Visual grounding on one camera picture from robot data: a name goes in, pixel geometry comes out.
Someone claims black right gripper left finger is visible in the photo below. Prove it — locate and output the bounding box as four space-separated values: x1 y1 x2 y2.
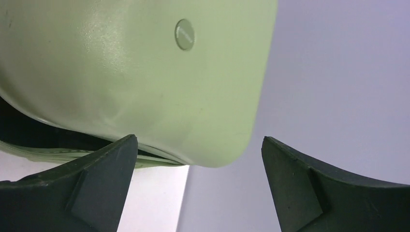
0 135 138 232

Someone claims green hard-shell suitcase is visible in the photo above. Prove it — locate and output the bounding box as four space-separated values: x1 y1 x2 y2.
0 0 278 168

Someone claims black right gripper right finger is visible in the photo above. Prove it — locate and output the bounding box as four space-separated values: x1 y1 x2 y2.
262 137 410 232

